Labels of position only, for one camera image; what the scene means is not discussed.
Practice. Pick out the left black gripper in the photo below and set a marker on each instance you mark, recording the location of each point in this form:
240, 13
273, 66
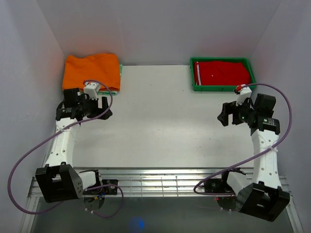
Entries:
98, 111

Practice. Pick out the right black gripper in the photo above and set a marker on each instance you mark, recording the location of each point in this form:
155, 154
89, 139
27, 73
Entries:
228, 108

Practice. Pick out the red trousers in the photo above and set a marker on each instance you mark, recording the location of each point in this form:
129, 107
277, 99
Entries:
219, 73

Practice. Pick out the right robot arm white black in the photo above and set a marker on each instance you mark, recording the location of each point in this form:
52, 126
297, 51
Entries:
263, 196

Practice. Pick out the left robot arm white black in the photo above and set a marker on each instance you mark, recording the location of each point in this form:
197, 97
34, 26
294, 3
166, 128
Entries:
57, 179

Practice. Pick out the folded orange trousers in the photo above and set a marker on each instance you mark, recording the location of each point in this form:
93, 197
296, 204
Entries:
103, 67

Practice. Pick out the folded light green garment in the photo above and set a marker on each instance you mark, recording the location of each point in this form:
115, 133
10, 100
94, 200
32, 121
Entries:
114, 92

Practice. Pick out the green plastic tray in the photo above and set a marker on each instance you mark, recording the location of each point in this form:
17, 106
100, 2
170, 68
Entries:
230, 88

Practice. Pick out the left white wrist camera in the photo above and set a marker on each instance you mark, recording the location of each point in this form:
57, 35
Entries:
91, 89

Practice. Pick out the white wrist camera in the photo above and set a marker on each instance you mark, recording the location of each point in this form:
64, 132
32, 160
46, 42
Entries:
243, 92
91, 89

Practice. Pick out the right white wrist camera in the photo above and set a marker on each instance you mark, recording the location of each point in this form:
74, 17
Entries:
243, 92

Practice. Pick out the aluminium rail frame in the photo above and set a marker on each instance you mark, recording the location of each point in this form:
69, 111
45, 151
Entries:
150, 182

